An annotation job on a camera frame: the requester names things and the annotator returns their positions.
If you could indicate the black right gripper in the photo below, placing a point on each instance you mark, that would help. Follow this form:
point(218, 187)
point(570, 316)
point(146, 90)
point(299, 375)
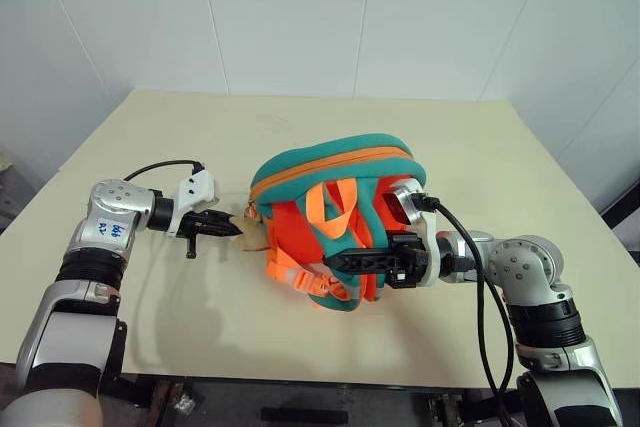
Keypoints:
point(411, 264)

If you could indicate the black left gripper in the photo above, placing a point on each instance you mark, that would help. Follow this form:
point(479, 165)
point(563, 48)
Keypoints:
point(192, 224)

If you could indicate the beige plush zipper pull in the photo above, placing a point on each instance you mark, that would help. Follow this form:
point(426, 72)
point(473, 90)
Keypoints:
point(252, 237)

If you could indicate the orange and teal backpack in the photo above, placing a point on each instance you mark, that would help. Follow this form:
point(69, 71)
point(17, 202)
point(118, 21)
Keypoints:
point(340, 157)

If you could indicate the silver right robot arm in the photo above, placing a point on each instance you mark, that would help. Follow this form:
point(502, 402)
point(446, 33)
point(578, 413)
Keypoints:
point(540, 277)

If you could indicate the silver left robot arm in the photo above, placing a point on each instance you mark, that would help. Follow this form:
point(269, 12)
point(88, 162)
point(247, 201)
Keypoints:
point(65, 297)

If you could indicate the grey crumpled object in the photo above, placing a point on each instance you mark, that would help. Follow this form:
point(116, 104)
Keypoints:
point(186, 401)

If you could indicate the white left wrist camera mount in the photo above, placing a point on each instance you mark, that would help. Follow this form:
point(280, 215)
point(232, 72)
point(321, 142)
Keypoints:
point(197, 187)

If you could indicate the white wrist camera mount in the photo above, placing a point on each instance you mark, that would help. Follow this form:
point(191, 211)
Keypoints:
point(429, 232)
point(197, 187)

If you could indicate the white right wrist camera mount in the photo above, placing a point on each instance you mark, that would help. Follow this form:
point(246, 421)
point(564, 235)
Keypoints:
point(429, 232)

